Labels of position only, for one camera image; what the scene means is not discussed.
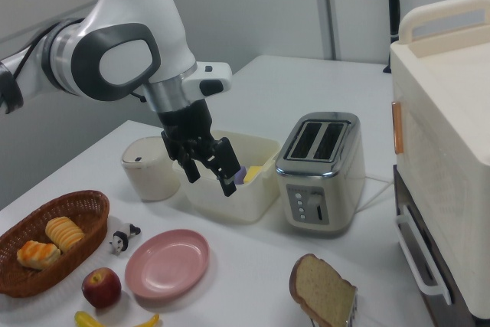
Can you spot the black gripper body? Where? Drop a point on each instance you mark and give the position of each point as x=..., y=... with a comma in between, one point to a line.
x=185, y=124

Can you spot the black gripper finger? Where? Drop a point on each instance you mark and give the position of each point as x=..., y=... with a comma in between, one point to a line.
x=227, y=168
x=191, y=170

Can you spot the brown bread slice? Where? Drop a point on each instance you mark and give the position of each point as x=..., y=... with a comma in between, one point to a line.
x=321, y=288

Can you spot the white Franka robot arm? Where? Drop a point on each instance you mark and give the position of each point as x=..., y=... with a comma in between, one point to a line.
x=126, y=17

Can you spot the chrome and cream toaster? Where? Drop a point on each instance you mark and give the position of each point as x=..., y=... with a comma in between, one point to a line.
x=337, y=189

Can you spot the long orange striped bread roll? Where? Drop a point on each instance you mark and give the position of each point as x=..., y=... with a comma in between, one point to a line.
x=65, y=233

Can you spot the short orange striped bread roll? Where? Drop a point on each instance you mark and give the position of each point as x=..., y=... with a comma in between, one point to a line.
x=38, y=255

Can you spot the cream and brown toaster oven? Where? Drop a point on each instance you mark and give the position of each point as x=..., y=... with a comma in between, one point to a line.
x=440, y=112

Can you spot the purple cube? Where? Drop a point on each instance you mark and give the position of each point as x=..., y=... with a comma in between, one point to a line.
x=242, y=176

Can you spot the yellow cube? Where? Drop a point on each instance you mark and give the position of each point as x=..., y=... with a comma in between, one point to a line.
x=253, y=173

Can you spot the cream plastic storage bin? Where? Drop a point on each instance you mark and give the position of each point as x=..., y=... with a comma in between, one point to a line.
x=229, y=204

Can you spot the cream lidded trash can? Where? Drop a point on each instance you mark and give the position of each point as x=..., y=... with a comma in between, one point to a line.
x=149, y=177

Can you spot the panda figurine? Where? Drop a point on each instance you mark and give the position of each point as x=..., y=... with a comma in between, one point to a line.
x=122, y=239

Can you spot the pink plate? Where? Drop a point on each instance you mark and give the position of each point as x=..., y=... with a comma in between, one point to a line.
x=168, y=265

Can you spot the brown wicker basket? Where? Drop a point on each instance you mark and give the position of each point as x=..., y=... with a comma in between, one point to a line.
x=88, y=208

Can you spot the red apple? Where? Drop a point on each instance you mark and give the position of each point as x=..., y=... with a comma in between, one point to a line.
x=101, y=288

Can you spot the yellow banana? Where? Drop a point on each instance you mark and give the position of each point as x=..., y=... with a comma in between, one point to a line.
x=86, y=320

